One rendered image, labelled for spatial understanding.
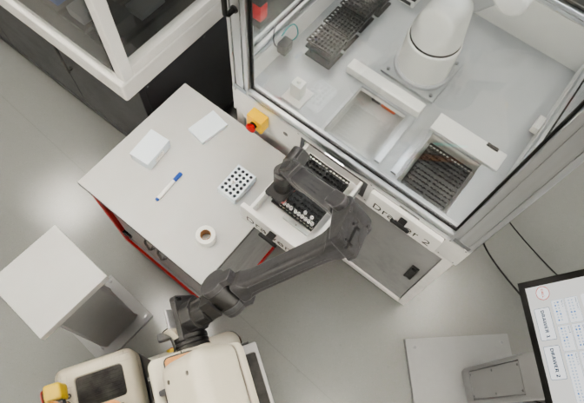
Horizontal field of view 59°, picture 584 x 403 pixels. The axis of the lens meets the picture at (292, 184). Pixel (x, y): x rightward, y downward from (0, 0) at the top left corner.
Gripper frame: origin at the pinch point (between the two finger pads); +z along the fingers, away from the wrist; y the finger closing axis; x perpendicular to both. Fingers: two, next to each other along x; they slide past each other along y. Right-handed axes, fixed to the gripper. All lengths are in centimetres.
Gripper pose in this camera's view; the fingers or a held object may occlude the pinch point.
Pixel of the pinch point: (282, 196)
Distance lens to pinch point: 175.3
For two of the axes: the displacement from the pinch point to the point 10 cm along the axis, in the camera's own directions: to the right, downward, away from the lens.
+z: -0.3, 4.2, 9.1
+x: -7.7, -5.9, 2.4
